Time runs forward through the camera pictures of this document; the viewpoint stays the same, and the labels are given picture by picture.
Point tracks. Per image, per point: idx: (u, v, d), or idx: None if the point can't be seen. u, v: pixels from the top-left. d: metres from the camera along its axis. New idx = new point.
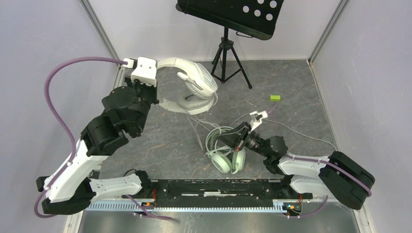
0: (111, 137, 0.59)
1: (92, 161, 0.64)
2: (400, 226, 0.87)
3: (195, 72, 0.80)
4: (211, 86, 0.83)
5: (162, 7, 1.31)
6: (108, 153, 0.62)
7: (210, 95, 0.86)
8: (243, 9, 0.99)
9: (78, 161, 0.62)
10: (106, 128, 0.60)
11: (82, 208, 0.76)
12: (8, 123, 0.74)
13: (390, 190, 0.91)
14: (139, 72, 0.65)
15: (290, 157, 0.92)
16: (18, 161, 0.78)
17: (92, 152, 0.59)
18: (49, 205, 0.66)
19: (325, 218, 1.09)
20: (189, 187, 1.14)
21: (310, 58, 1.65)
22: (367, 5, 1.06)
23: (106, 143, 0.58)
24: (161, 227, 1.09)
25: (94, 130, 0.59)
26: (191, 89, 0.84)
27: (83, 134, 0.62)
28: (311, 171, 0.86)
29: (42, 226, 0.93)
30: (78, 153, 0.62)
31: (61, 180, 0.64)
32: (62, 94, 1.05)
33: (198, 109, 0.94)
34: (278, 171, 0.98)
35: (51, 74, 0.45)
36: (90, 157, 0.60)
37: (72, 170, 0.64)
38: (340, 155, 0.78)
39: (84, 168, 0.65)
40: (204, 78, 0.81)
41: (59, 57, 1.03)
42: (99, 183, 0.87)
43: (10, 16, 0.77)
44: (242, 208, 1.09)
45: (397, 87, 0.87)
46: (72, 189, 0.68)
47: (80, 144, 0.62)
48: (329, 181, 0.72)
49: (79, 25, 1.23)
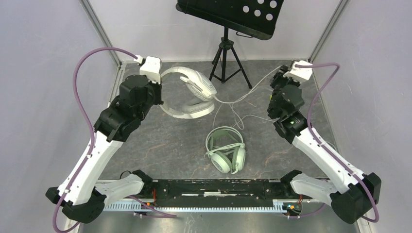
0: (127, 120, 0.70)
1: (111, 150, 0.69)
2: (400, 226, 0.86)
3: (197, 76, 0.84)
4: (210, 89, 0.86)
5: (162, 7, 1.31)
6: (124, 137, 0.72)
7: (210, 97, 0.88)
8: (243, 9, 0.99)
9: (99, 150, 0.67)
10: (119, 115, 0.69)
11: (100, 210, 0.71)
12: (8, 123, 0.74)
13: (390, 191, 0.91)
14: (145, 67, 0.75)
15: (319, 142, 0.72)
16: (19, 161, 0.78)
17: (112, 136, 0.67)
18: (73, 207, 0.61)
19: (325, 218, 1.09)
20: (189, 187, 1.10)
21: (310, 58, 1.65)
22: (367, 5, 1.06)
23: (124, 126, 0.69)
24: (162, 227, 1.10)
25: (108, 120, 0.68)
26: (192, 91, 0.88)
27: (97, 125, 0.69)
28: (329, 172, 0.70)
29: (42, 226, 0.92)
30: (97, 143, 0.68)
31: (83, 175, 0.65)
32: (62, 93, 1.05)
33: (197, 113, 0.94)
34: (285, 137, 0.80)
35: (83, 58, 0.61)
36: (111, 141, 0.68)
37: (93, 162, 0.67)
38: (378, 180, 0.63)
39: (103, 158, 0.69)
40: (203, 81, 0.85)
41: (59, 57, 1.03)
42: (105, 187, 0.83)
43: (8, 15, 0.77)
44: (242, 208, 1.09)
45: (397, 87, 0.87)
46: (93, 187, 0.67)
47: (98, 135, 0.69)
48: (353, 205, 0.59)
49: (79, 24, 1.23)
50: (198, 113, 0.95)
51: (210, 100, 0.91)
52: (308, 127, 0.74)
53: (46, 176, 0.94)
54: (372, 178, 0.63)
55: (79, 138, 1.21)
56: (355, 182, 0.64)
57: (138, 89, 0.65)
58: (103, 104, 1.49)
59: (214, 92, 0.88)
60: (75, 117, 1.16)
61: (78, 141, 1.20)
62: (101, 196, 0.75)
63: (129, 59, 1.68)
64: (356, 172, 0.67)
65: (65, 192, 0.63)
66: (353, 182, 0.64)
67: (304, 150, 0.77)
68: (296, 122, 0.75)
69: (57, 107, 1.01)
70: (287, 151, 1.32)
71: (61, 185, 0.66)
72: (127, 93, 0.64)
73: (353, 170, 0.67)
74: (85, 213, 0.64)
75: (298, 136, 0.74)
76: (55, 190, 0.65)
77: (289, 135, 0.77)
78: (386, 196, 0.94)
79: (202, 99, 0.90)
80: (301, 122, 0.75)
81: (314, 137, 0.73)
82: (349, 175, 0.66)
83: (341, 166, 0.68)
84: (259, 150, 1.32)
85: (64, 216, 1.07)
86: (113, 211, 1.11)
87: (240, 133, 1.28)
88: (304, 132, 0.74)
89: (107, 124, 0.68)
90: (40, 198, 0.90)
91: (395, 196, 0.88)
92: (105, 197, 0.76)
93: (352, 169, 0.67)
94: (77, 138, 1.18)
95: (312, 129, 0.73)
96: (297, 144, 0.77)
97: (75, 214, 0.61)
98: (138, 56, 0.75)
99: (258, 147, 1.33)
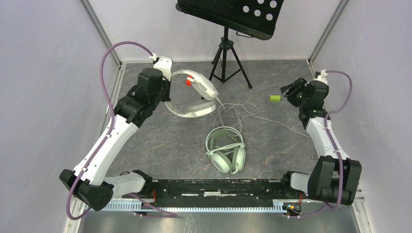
0: (143, 107, 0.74)
1: (128, 134, 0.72)
2: (400, 226, 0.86)
3: (202, 77, 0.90)
4: (214, 89, 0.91)
5: (162, 7, 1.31)
6: (140, 123, 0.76)
7: (213, 97, 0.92)
8: (243, 9, 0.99)
9: (118, 131, 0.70)
10: (136, 102, 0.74)
11: (108, 200, 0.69)
12: (8, 123, 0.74)
13: (390, 190, 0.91)
14: (158, 64, 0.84)
15: (325, 126, 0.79)
16: (19, 161, 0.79)
17: (131, 119, 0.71)
18: (91, 186, 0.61)
19: (325, 218, 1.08)
20: (189, 187, 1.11)
21: (311, 58, 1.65)
22: (367, 6, 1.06)
23: (141, 111, 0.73)
24: (161, 227, 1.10)
25: (126, 106, 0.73)
26: (197, 91, 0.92)
27: (117, 110, 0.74)
28: (321, 149, 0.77)
29: (43, 226, 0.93)
30: (116, 125, 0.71)
31: (101, 155, 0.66)
32: (61, 94, 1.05)
33: (201, 112, 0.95)
34: (302, 122, 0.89)
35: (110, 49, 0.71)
36: (130, 124, 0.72)
37: (111, 142, 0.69)
38: (358, 170, 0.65)
39: (120, 141, 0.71)
40: (207, 82, 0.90)
41: (59, 57, 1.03)
42: (111, 179, 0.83)
43: (8, 15, 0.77)
44: (242, 208, 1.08)
45: (397, 87, 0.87)
46: (107, 170, 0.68)
47: (118, 118, 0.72)
48: (321, 166, 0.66)
49: (79, 25, 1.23)
50: (202, 111, 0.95)
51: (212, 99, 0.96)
52: (325, 117, 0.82)
53: (46, 175, 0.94)
54: (354, 165, 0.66)
55: (80, 137, 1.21)
56: (335, 157, 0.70)
57: (155, 77, 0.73)
58: (103, 104, 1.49)
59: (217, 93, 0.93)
60: (75, 117, 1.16)
61: (78, 141, 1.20)
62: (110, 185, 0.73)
63: (129, 59, 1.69)
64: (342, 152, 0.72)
65: (82, 171, 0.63)
66: (333, 157, 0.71)
67: (312, 136, 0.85)
68: (317, 112, 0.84)
69: (56, 107, 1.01)
70: (287, 151, 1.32)
71: (77, 166, 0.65)
72: (145, 80, 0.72)
73: (340, 149, 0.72)
74: (98, 196, 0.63)
75: (313, 119, 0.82)
76: (70, 171, 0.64)
77: (306, 121, 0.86)
78: (386, 197, 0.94)
79: (206, 98, 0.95)
80: (322, 112, 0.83)
81: (324, 122, 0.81)
82: (334, 151, 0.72)
83: (332, 144, 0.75)
84: (259, 150, 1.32)
85: (64, 216, 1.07)
86: (113, 211, 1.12)
87: (240, 133, 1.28)
88: (319, 118, 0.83)
89: (126, 109, 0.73)
90: (40, 197, 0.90)
91: (396, 197, 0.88)
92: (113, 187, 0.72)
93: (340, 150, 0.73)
94: (77, 137, 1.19)
95: (327, 118, 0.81)
96: (309, 129, 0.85)
97: (91, 193, 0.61)
98: (153, 54, 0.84)
99: (257, 147, 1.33)
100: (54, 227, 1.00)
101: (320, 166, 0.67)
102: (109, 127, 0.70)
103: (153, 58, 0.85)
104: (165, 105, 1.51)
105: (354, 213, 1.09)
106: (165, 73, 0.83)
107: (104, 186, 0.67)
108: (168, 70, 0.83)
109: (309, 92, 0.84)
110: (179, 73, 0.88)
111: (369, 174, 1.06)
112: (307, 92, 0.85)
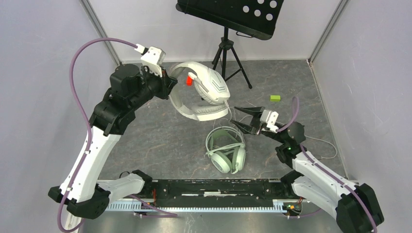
0: (121, 112, 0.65)
1: (108, 145, 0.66)
2: (400, 226, 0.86)
3: (206, 75, 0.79)
4: (219, 91, 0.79)
5: (162, 7, 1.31)
6: (122, 130, 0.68)
7: (216, 100, 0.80)
8: (243, 9, 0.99)
9: (96, 146, 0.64)
10: (113, 107, 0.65)
11: (105, 206, 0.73)
12: (8, 123, 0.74)
13: (389, 191, 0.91)
14: (145, 57, 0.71)
15: (312, 161, 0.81)
16: (19, 161, 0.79)
17: (109, 130, 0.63)
18: (77, 204, 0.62)
19: (325, 218, 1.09)
20: (189, 187, 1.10)
21: (310, 58, 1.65)
22: (367, 6, 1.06)
23: (120, 119, 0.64)
24: (161, 227, 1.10)
25: (102, 113, 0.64)
26: (197, 91, 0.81)
27: (93, 120, 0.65)
28: (323, 187, 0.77)
29: (42, 226, 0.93)
30: (94, 140, 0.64)
31: (83, 174, 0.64)
32: (61, 94, 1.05)
33: (205, 116, 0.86)
34: (285, 163, 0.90)
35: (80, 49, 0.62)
36: (108, 136, 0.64)
37: (91, 158, 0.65)
38: (371, 191, 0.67)
39: (102, 154, 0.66)
40: (212, 81, 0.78)
41: (59, 57, 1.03)
42: (108, 185, 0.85)
43: (9, 16, 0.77)
44: (242, 208, 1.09)
45: (397, 87, 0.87)
46: (95, 182, 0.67)
47: (94, 130, 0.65)
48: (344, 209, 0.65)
49: (79, 25, 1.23)
50: (209, 116, 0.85)
51: (217, 103, 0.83)
52: (302, 151, 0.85)
53: (46, 175, 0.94)
54: (366, 189, 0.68)
55: (79, 138, 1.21)
56: (348, 191, 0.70)
57: (129, 78, 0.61)
58: None
59: (223, 97, 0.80)
60: (75, 118, 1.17)
61: (78, 141, 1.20)
62: (106, 192, 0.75)
63: (129, 59, 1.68)
64: (348, 183, 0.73)
65: (67, 191, 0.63)
66: (346, 192, 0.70)
67: (301, 173, 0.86)
68: (293, 148, 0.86)
69: (56, 108, 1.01)
70: None
71: (63, 183, 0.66)
72: (117, 83, 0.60)
73: (345, 182, 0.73)
74: (91, 208, 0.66)
75: (295, 159, 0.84)
76: (57, 188, 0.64)
77: (289, 161, 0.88)
78: (384, 197, 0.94)
79: (209, 102, 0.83)
80: (297, 147, 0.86)
81: (308, 158, 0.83)
82: (342, 186, 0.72)
83: (334, 180, 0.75)
84: (258, 150, 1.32)
85: (64, 216, 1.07)
86: (112, 211, 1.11)
87: (240, 133, 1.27)
88: (300, 155, 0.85)
89: (102, 118, 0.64)
90: (40, 198, 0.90)
91: (395, 197, 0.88)
92: (109, 193, 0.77)
93: (345, 181, 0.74)
94: (77, 137, 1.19)
95: (305, 152, 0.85)
96: (297, 169, 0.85)
97: (79, 211, 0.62)
98: (138, 45, 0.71)
99: (257, 147, 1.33)
100: (54, 228, 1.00)
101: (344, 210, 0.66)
102: (87, 143, 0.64)
103: (140, 50, 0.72)
104: (165, 104, 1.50)
105: None
106: (156, 68, 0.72)
107: (94, 197, 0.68)
108: (157, 65, 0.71)
109: (285, 136, 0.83)
110: (182, 66, 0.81)
111: (369, 175, 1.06)
112: (283, 134, 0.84)
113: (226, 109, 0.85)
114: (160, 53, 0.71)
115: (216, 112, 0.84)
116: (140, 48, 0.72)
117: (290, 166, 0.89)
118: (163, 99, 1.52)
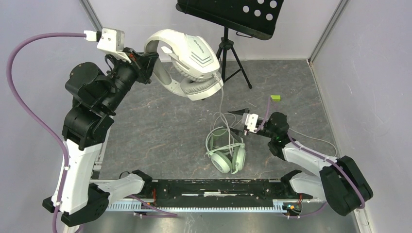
0: (95, 121, 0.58)
1: (90, 156, 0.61)
2: (400, 227, 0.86)
3: (182, 48, 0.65)
4: (202, 67, 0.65)
5: (162, 8, 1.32)
6: (100, 139, 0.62)
7: (201, 77, 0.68)
8: (243, 9, 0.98)
9: (75, 160, 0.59)
10: (86, 115, 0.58)
11: (105, 208, 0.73)
12: (6, 123, 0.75)
13: (390, 190, 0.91)
14: (101, 44, 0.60)
15: (299, 146, 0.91)
16: (15, 161, 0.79)
17: (83, 144, 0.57)
18: (71, 216, 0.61)
19: (325, 217, 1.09)
20: (189, 187, 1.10)
21: (311, 58, 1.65)
22: (367, 6, 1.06)
23: (94, 128, 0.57)
24: (162, 227, 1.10)
25: (74, 123, 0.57)
26: (177, 69, 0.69)
27: (65, 133, 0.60)
28: (310, 164, 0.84)
29: (42, 226, 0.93)
30: (71, 154, 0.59)
31: (68, 189, 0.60)
32: (58, 94, 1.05)
33: (197, 96, 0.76)
34: (278, 155, 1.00)
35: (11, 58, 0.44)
36: (85, 149, 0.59)
37: (73, 173, 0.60)
38: (351, 162, 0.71)
39: (85, 165, 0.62)
40: (192, 55, 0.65)
41: (59, 57, 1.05)
42: (106, 186, 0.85)
43: (9, 17, 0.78)
44: (242, 208, 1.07)
45: (396, 87, 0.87)
46: (85, 190, 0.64)
47: (70, 145, 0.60)
48: (326, 180, 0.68)
49: (78, 25, 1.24)
50: (205, 93, 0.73)
51: (204, 78, 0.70)
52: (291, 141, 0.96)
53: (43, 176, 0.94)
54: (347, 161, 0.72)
55: None
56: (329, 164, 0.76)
57: (88, 85, 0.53)
58: None
59: (209, 72, 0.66)
60: None
61: None
62: (105, 193, 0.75)
63: None
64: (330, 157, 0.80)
65: (58, 205, 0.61)
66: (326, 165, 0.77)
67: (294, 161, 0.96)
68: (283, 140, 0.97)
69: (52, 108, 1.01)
70: None
71: (54, 195, 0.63)
72: (75, 93, 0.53)
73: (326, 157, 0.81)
74: (90, 212, 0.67)
75: (285, 148, 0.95)
76: (48, 202, 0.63)
77: (281, 153, 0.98)
78: (383, 196, 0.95)
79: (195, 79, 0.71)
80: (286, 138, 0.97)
81: (295, 145, 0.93)
82: (323, 160, 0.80)
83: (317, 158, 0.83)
84: (259, 150, 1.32)
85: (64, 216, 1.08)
86: (112, 211, 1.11)
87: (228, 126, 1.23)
88: (288, 144, 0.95)
89: (75, 130, 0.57)
90: (38, 198, 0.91)
91: (395, 196, 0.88)
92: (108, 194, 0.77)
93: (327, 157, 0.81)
94: None
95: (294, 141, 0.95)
96: (288, 158, 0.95)
97: (75, 221, 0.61)
98: (85, 33, 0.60)
99: (257, 147, 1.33)
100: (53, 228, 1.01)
101: (326, 181, 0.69)
102: (64, 159, 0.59)
103: (91, 38, 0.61)
104: (165, 104, 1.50)
105: (354, 213, 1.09)
106: (118, 55, 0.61)
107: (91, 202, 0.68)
108: (117, 52, 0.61)
109: (271, 128, 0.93)
110: (154, 39, 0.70)
111: (368, 175, 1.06)
112: (269, 128, 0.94)
113: (217, 84, 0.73)
114: (117, 35, 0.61)
115: (209, 88, 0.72)
116: (91, 35, 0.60)
117: (283, 158, 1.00)
118: (163, 99, 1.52)
